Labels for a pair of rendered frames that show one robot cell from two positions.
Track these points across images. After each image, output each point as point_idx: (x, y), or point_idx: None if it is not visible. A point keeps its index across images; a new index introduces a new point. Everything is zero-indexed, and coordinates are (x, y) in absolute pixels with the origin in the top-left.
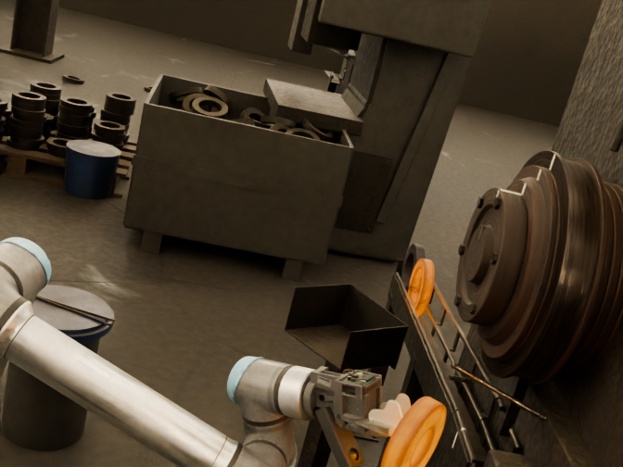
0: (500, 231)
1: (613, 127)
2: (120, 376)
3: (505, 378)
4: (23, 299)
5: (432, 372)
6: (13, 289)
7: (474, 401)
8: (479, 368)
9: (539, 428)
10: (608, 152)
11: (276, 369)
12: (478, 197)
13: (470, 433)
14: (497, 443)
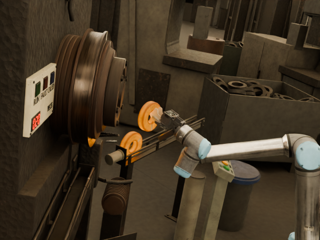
0: (125, 69)
1: (59, 12)
2: (245, 142)
3: (63, 166)
4: (287, 135)
5: (73, 229)
6: (293, 136)
7: (64, 198)
8: (55, 197)
9: None
10: (59, 26)
11: (196, 132)
12: (123, 76)
13: (72, 197)
14: (65, 184)
